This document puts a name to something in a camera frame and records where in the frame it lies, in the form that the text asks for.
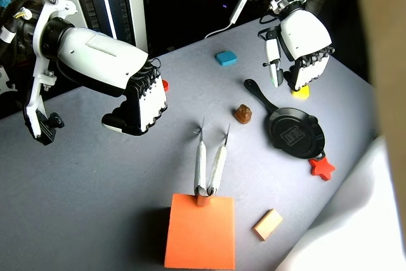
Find metal tongs with white grips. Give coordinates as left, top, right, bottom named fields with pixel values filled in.
left=192, top=117, right=232, bottom=208

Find black toy frying pan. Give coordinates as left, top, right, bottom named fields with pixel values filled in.
left=243, top=78, right=327, bottom=161

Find grey table cloth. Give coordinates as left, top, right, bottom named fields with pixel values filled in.
left=0, top=17, right=383, bottom=271

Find tan wooden block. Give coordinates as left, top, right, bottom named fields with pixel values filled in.
left=252, top=208, right=284, bottom=242

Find white cable with adapter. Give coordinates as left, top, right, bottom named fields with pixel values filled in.
left=204, top=0, right=255, bottom=39

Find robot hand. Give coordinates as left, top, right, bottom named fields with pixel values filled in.
left=257, top=8, right=336, bottom=91
left=56, top=26, right=169, bottom=136

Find beige board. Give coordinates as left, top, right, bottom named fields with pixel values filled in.
left=358, top=0, right=406, bottom=243

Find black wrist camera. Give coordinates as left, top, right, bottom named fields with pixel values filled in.
left=33, top=110, right=66, bottom=147

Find blue block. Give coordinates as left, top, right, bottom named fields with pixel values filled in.
left=215, top=50, right=239, bottom=67

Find large orange block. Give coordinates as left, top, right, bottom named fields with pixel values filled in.
left=164, top=193, right=236, bottom=270

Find red star block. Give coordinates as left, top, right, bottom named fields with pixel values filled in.
left=309, top=155, right=336, bottom=182

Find white backdrop sheet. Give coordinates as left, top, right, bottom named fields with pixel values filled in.
left=274, top=136, right=406, bottom=271

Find yellow block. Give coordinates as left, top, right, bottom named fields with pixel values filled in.
left=291, top=85, right=310, bottom=100

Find brown food chunk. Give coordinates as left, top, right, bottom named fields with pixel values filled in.
left=233, top=103, right=254, bottom=125

